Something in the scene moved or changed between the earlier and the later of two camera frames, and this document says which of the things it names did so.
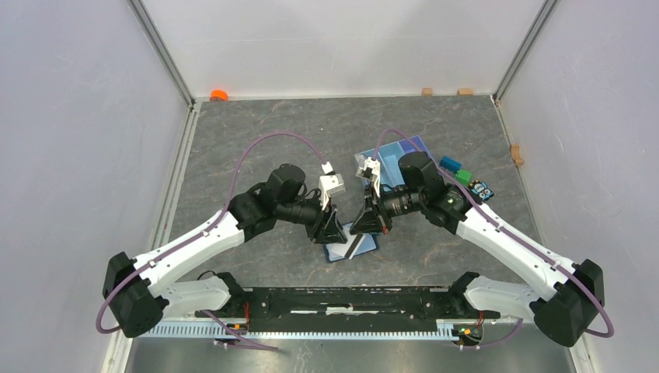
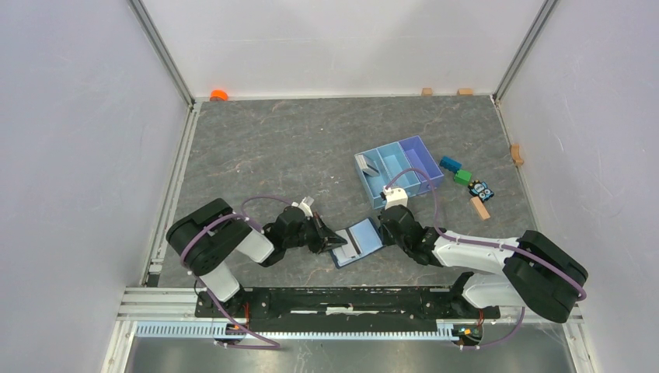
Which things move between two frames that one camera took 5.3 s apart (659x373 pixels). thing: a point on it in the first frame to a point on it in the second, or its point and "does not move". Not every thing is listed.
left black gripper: x=326 y=228 to x=330 y=239
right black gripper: x=368 y=221 to x=386 y=240
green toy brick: x=463 y=177 does not move
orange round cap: x=218 y=95 does not move
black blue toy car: x=481 y=189 does not move
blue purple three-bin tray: x=389 y=157 does not move
